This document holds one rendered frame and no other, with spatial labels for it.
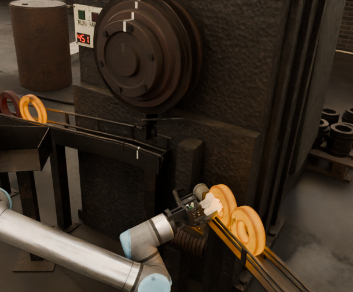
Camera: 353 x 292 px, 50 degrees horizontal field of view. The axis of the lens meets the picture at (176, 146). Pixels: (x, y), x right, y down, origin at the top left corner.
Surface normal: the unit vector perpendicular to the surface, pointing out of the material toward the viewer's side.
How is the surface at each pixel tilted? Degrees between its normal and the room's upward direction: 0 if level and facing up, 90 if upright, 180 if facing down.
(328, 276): 0
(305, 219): 0
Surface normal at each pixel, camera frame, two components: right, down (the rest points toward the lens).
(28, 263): 0.05, -0.88
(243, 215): -0.92, 0.14
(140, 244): 0.17, -0.11
